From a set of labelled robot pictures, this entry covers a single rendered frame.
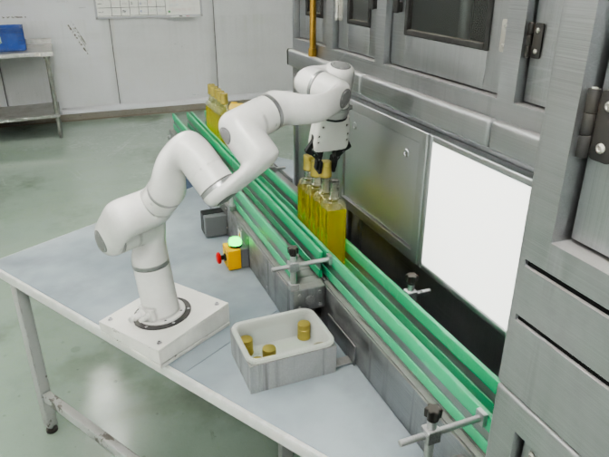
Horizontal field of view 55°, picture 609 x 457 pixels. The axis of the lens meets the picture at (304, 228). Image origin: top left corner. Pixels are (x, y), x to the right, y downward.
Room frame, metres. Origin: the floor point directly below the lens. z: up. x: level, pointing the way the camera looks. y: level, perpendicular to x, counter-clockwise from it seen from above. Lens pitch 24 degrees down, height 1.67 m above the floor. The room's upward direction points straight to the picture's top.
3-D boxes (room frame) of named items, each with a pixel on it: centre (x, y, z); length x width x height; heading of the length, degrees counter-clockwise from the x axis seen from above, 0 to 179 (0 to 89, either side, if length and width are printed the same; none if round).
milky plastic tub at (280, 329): (1.20, 0.06, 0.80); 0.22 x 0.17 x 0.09; 112
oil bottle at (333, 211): (1.47, -0.08, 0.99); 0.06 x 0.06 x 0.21; 21
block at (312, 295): (1.35, -0.01, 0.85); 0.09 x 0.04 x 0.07; 112
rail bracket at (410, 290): (1.20, -0.27, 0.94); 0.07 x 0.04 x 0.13; 112
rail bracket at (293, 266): (1.34, 0.01, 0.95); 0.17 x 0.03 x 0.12; 112
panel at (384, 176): (1.31, -0.29, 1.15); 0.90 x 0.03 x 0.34; 22
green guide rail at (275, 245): (2.18, 0.35, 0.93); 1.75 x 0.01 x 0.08; 22
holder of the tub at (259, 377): (1.21, 0.03, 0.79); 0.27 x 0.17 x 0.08; 112
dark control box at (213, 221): (1.98, 0.34, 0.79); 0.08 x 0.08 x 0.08; 22
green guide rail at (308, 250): (2.21, 0.28, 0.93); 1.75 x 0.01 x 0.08; 22
